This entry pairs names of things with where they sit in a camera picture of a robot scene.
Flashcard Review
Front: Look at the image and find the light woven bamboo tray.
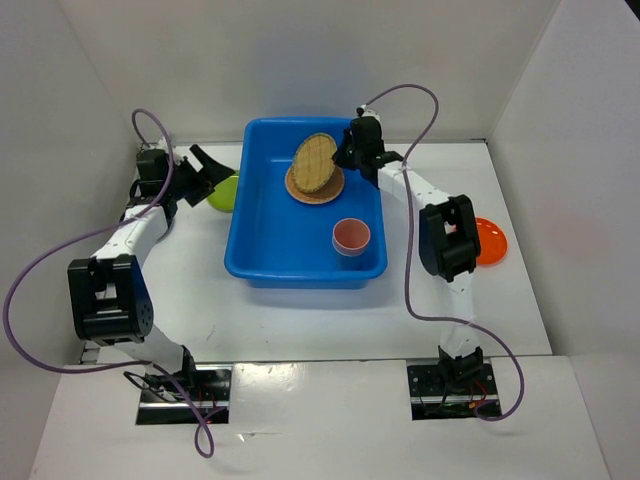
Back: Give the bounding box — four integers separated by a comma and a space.
292, 133, 337, 193

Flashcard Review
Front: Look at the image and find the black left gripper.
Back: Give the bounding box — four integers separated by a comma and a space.
165, 145, 234, 206

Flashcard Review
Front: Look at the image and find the blue plastic bin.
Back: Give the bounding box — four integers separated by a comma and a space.
224, 117, 387, 289

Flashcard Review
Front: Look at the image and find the pink plastic cup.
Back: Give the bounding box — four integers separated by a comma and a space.
332, 218, 371, 257

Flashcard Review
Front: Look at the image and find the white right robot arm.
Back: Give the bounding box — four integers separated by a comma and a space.
333, 107, 483, 393

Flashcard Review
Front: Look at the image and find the orange woven bamboo tray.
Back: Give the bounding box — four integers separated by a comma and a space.
285, 167, 345, 205

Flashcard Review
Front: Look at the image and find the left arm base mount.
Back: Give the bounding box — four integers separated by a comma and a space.
123, 364, 233, 426

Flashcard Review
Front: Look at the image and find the green plastic plate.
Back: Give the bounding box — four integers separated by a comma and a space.
207, 172, 239, 213

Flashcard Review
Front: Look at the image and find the orange plastic bowl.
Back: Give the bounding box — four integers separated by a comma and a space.
476, 217, 509, 267

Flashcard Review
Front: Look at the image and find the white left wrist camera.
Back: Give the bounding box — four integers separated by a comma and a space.
139, 136, 173, 154

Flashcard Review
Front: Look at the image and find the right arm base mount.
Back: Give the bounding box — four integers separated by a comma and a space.
406, 359, 502, 421

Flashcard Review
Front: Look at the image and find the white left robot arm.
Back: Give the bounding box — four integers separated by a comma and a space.
67, 145, 235, 400

